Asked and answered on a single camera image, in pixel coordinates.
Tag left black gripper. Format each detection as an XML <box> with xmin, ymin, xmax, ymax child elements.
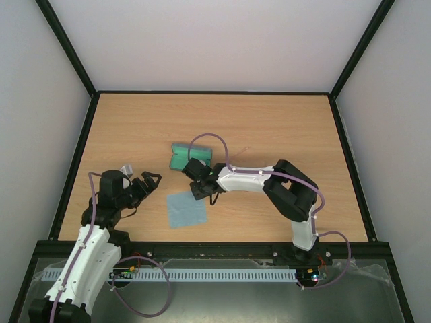
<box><xmin>117</xmin><ymin>171</ymin><xmax>162</xmax><ymax>209</ymax></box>

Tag light blue cleaning cloth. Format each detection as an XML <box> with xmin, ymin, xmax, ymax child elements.
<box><xmin>166</xmin><ymin>192</ymin><xmax>207</xmax><ymax>229</ymax></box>

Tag grey glasses case green lining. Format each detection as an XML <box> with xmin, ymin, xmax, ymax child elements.
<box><xmin>169</xmin><ymin>143</ymin><xmax>213</xmax><ymax>171</ymax></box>

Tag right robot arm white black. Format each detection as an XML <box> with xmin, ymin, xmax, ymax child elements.
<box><xmin>182</xmin><ymin>158</ymin><xmax>320</xmax><ymax>264</ymax></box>

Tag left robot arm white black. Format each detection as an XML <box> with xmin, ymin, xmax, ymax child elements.
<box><xmin>28</xmin><ymin>167</ymin><xmax>162</xmax><ymax>322</ymax></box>

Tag pink sunglasses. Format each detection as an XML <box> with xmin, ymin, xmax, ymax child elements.
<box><xmin>230</xmin><ymin>146</ymin><xmax>250</xmax><ymax>160</ymax></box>

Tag left controller board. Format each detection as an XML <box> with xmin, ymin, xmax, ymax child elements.
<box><xmin>108</xmin><ymin>266</ymin><xmax>139</xmax><ymax>279</ymax></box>

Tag controller board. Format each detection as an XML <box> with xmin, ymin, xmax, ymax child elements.
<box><xmin>108</xmin><ymin>266</ymin><xmax>139</xmax><ymax>279</ymax></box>
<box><xmin>296</xmin><ymin>268</ymin><xmax>328</xmax><ymax>284</ymax></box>

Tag right controller board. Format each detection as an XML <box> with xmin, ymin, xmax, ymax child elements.
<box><xmin>296</xmin><ymin>268</ymin><xmax>328</xmax><ymax>284</ymax></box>

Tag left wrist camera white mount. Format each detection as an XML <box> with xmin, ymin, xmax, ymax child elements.
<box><xmin>120</xmin><ymin>164</ymin><xmax>133</xmax><ymax>178</ymax></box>

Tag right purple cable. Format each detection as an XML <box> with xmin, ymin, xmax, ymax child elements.
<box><xmin>187</xmin><ymin>133</ymin><xmax>352</xmax><ymax>292</ymax></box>

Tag purple cable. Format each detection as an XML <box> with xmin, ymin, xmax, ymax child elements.
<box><xmin>187</xmin><ymin>133</ymin><xmax>352</xmax><ymax>292</ymax></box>
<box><xmin>49</xmin><ymin>171</ymin><xmax>172</xmax><ymax>323</ymax></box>

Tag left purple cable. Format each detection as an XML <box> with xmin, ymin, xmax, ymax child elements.
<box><xmin>49</xmin><ymin>171</ymin><xmax>172</xmax><ymax>323</ymax></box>

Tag black aluminium frame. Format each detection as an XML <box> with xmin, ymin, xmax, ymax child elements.
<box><xmin>9</xmin><ymin>1</ymin><xmax>413</xmax><ymax>322</ymax></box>

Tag light blue slotted cable duct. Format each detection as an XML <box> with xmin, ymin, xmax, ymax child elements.
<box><xmin>36</xmin><ymin>268</ymin><xmax>298</xmax><ymax>283</ymax></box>

